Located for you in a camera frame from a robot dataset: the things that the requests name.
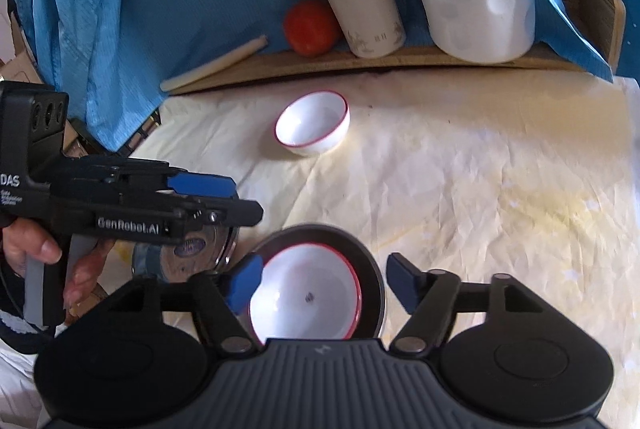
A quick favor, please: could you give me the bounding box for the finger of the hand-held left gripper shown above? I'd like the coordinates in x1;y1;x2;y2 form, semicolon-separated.
75;155;237;201
150;197;265;235

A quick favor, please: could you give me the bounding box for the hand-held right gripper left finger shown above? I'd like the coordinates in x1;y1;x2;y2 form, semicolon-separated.
102;253;265;355

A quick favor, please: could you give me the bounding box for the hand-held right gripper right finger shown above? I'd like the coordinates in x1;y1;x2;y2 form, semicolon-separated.
386;252;549;355

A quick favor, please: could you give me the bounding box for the stainless steel bowl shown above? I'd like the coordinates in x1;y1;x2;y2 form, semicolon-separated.
251;222;386;341

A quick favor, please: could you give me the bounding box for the stainless steel plate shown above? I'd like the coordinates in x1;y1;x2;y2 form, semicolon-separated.
132;221;239;285

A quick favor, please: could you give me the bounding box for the white bowl with red rim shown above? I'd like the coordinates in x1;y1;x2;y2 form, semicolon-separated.
274;91;351;158
248;243;362;341

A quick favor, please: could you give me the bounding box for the person's left hand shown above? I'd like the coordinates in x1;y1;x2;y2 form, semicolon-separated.
0;215;117;312

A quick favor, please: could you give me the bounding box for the cream table cloth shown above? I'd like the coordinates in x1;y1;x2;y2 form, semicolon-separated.
0;74;640;429

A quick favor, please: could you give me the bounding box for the wooden rolling pin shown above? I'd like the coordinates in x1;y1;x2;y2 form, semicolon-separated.
159;34;269;93

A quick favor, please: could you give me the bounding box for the red tomato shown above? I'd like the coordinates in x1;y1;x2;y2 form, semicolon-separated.
283;0;342;57

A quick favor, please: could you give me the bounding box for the wooden shelf board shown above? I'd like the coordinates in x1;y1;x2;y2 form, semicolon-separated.
165;0;627;96

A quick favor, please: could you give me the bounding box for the white thermos cup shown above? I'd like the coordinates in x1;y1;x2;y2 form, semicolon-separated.
319;0;407;59

